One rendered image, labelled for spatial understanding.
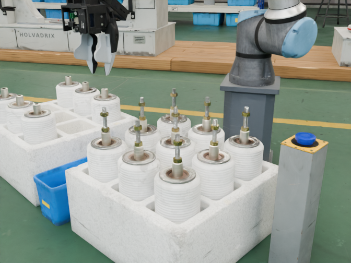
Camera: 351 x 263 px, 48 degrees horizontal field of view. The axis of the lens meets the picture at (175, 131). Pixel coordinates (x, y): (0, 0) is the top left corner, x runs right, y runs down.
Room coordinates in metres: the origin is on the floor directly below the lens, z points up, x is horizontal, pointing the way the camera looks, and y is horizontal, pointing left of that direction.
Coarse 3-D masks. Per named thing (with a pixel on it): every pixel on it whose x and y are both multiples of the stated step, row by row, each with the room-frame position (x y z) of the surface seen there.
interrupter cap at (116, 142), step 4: (112, 136) 0.91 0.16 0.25; (92, 140) 0.88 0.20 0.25; (96, 140) 0.88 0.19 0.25; (100, 140) 0.89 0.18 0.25; (112, 140) 0.89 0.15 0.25; (116, 140) 0.88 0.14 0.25; (120, 140) 0.88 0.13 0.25; (92, 144) 0.86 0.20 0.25; (96, 144) 0.86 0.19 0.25; (100, 144) 0.87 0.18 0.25; (112, 144) 0.87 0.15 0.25; (116, 144) 0.86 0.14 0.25; (120, 144) 0.86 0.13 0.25; (96, 148) 0.84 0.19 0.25; (100, 148) 0.84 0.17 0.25; (104, 148) 0.84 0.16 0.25; (108, 148) 0.84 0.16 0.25; (112, 148) 0.84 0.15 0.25
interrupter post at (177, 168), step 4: (172, 164) 0.71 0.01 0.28; (176, 164) 0.70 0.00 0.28; (180, 164) 0.70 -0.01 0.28; (172, 168) 0.71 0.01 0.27; (176, 168) 0.70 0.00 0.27; (180, 168) 0.70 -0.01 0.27; (172, 172) 0.71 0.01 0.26; (176, 172) 0.70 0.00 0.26; (180, 172) 0.70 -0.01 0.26; (176, 176) 0.70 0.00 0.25; (180, 176) 0.70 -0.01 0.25
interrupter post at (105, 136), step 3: (102, 132) 0.87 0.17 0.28; (108, 132) 0.87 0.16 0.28; (102, 135) 0.87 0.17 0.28; (105, 135) 0.86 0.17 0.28; (108, 135) 0.87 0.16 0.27; (102, 138) 0.87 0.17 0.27; (105, 138) 0.86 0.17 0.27; (108, 138) 0.87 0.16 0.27; (102, 141) 0.87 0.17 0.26; (105, 141) 0.86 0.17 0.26; (108, 141) 0.87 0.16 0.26; (102, 144) 0.87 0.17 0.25; (105, 144) 0.86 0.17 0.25; (108, 144) 0.87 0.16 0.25
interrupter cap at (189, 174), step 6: (168, 168) 0.74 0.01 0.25; (186, 168) 0.74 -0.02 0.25; (162, 174) 0.71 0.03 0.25; (168, 174) 0.71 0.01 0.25; (186, 174) 0.71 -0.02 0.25; (192, 174) 0.71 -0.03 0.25; (162, 180) 0.69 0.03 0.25; (168, 180) 0.68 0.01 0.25; (174, 180) 0.68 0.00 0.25; (180, 180) 0.68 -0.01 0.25; (186, 180) 0.68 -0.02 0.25; (192, 180) 0.69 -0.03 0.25
